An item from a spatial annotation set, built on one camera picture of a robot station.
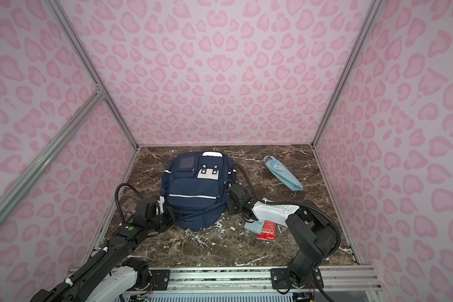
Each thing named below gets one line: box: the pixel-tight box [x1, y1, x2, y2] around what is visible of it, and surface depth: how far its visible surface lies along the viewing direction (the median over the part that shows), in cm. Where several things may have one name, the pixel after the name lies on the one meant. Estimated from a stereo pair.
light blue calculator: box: [244, 219, 265, 235], surface depth 87 cm
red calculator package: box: [256, 220, 277, 241], surface depth 86 cm
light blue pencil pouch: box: [263, 155, 304, 192], surface depth 102 cm
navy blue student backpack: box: [160, 151, 237, 232], surface depth 95 cm
